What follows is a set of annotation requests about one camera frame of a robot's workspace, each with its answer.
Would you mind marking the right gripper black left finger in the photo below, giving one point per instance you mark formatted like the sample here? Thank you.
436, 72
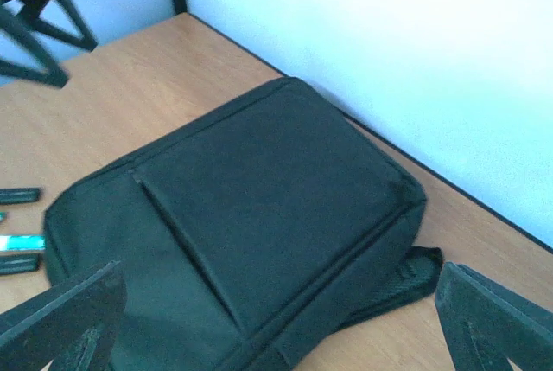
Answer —
71, 326

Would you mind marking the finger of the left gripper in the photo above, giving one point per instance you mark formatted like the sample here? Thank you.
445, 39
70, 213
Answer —
50, 73

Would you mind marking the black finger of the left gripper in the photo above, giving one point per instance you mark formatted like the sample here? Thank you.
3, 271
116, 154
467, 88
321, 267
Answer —
73, 29

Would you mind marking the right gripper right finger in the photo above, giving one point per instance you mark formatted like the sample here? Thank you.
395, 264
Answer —
489, 327

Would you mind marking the black student backpack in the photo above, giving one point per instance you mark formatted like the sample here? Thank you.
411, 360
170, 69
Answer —
248, 235

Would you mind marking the green highlighter marker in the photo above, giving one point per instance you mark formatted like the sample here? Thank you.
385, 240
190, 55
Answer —
19, 263

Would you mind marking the white green glue stick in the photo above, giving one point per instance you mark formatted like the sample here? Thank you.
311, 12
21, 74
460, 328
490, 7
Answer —
22, 243

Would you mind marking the pink highlighter marker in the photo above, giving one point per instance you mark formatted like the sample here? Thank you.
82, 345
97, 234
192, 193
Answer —
19, 196

